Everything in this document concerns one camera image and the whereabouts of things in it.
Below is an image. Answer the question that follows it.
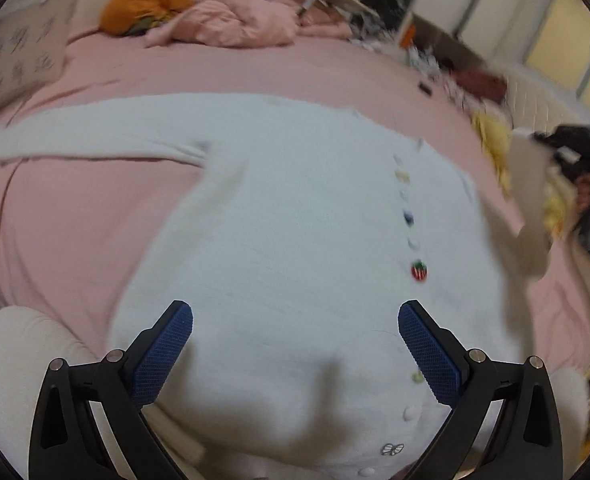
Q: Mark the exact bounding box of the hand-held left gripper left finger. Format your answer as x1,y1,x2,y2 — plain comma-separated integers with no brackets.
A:
27,300,194,480

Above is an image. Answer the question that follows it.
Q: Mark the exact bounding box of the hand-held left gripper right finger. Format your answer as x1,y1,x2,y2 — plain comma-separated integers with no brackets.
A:
398,300,564,480

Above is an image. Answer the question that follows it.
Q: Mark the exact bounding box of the white knit cardigan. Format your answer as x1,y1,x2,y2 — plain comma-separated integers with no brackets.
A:
0,92,590,480

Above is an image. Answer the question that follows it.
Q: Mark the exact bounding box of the white padded headboard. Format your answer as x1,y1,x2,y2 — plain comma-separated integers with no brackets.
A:
505,65,590,136

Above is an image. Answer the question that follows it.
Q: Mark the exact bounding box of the yellow pillow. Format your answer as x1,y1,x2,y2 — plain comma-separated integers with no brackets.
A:
472,110,576,236

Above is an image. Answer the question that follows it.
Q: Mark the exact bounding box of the yellow panel window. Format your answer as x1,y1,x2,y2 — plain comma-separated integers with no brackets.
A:
525,0,590,103

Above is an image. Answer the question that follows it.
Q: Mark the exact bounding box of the maroon cloth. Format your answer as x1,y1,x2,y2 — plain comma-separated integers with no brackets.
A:
455,69,508,103

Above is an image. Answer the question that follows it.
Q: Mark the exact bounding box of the person's left leg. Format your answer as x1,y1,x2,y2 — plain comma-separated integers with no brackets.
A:
0,306,126,480

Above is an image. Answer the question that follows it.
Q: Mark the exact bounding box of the white wardrobe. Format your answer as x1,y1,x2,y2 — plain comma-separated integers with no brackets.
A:
410,0,558,63

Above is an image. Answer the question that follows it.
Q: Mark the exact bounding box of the pink bed sheet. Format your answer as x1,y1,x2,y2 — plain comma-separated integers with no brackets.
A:
0,30,590,386

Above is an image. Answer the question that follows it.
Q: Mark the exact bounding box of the white paper bag with writing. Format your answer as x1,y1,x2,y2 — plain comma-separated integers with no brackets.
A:
0,0,83,116

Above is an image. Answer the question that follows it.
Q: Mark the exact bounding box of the pink duvet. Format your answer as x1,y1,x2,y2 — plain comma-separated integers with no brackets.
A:
145,0,356,50

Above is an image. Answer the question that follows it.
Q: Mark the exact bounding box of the orange pillow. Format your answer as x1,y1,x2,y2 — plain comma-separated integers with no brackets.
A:
99,0,194,37

